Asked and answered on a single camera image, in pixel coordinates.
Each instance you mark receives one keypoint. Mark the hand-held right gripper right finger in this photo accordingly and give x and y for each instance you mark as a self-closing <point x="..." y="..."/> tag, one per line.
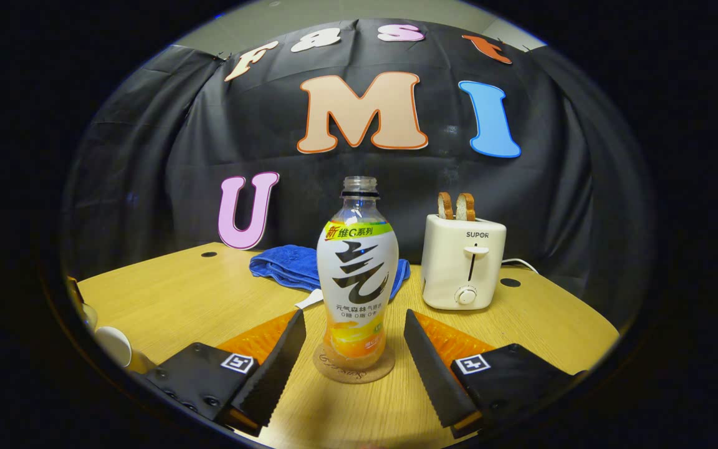
<point x="434" y="374"/>

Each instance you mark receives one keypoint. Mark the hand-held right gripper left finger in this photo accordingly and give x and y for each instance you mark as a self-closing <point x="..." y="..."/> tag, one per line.
<point x="275" y="368"/>

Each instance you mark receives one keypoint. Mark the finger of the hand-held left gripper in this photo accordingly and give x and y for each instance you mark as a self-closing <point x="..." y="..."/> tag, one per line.
<point x="74" y="293"/>

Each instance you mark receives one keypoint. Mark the cream teacup lid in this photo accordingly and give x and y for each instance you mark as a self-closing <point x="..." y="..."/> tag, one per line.
<point x="89" y="318"/>

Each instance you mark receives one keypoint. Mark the round cork coaster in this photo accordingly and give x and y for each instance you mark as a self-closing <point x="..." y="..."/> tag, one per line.
<point x="334" y="374"/>

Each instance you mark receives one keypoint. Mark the cream teacup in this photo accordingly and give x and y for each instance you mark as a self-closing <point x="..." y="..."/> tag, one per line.
<point x="113" y="346"/>

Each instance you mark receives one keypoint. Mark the white label water bottle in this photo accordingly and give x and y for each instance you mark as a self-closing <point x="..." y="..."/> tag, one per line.
<point x="358" y="280"/>

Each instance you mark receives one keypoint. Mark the blue towel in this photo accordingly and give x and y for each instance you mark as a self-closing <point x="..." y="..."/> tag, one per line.
<point x="284" y="265"/>

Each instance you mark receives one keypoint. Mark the cream toaster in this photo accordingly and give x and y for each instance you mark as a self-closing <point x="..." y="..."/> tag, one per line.
<point x="452" y="262"/>

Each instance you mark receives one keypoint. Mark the black backdrop cloth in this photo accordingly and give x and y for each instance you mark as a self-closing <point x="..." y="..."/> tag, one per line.
<point x="147" y="156"/>

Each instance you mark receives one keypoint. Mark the toast slice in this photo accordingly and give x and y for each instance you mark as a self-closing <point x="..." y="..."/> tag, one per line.
<point x="465" y="207"/>
<point x="445" y="206"/>

